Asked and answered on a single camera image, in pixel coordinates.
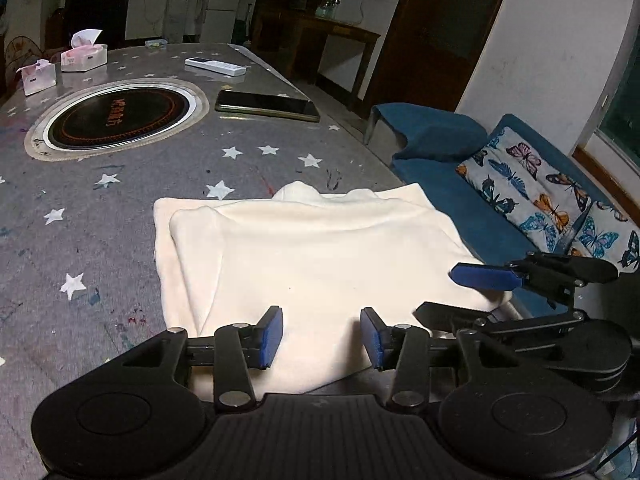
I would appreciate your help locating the glass jars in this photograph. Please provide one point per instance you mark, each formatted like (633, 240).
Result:
(327, 8)

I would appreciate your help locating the grey star tablecloth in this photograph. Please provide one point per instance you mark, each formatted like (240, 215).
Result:
(125, 220)

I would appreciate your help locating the large pink tissue box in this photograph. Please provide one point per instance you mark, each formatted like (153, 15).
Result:
(82, 58)

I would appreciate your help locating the brown wooden door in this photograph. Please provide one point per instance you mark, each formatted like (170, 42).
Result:
(440, 25)

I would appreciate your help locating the white water dispenser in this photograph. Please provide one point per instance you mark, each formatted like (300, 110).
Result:
(177, 17)

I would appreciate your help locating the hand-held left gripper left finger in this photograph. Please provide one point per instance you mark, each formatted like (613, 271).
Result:
(272, 335)

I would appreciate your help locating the dark interior door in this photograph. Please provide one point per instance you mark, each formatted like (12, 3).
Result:
(100, 0)

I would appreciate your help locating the white fridge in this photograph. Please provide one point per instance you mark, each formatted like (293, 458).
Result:
(222, 0)

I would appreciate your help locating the dark wooden desk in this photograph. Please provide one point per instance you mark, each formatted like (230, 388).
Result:
(335, 30)

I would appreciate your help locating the wooden window frame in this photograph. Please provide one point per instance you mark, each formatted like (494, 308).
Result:
(615, 160)

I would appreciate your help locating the small pink tissue pack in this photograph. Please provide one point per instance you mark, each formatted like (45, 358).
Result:
(39, 80)

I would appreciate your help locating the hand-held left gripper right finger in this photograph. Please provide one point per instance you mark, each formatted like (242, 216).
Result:
(372, 337)

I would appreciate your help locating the round black induction cooker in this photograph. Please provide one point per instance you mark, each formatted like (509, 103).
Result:
(117, 117)

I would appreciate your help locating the black smartphone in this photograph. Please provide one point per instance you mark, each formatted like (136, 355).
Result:
(265, 105)

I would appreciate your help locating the cream sweatshirt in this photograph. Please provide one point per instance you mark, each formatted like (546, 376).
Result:
(325, 260)

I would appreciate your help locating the white remote control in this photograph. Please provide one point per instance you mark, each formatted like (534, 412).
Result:
(215, 65)

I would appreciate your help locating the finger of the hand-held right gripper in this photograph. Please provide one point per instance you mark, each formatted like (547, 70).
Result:
(440, 316)
(480, 276)

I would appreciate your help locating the blue sofa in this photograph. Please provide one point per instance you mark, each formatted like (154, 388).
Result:
(435, 135)

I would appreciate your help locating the butterfly print cushion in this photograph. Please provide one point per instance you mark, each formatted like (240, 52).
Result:
(525, 180)
(605, 235)

